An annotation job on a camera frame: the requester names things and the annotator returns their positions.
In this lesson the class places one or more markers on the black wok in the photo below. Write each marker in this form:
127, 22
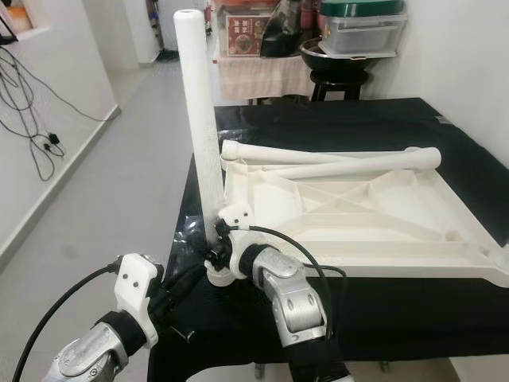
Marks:
338, 60

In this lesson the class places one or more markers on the small dark floor item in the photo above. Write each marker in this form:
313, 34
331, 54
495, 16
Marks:
167, 56

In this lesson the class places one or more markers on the black power strip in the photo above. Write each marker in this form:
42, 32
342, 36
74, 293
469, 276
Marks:
8, 38

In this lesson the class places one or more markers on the beige cloth covered table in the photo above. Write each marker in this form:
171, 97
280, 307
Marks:
262, 79

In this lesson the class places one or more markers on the clear storage box green lid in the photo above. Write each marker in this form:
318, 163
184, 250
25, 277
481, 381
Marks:
362, 30

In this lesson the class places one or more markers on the red printed box orange lid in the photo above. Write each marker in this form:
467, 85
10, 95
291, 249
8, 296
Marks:
242, 32

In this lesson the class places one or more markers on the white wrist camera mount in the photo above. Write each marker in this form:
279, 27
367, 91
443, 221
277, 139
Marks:
236, 215
137, 290

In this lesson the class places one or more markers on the white appliance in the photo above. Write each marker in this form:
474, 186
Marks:
169, 24

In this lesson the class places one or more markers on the white plastic table top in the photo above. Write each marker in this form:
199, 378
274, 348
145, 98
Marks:
390, 223

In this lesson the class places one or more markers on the black tablecloth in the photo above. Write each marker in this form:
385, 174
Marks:
406, 326

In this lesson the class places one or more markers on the black stool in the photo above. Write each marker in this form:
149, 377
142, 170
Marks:
340, 83

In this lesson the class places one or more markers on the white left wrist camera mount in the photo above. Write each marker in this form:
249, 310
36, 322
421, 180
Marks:
137, 290

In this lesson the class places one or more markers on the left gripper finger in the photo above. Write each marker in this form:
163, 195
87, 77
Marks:
188, 278

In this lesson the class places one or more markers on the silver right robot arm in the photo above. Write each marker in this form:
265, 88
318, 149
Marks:
298, 302

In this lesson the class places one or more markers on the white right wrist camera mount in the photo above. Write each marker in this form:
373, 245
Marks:
236, 215

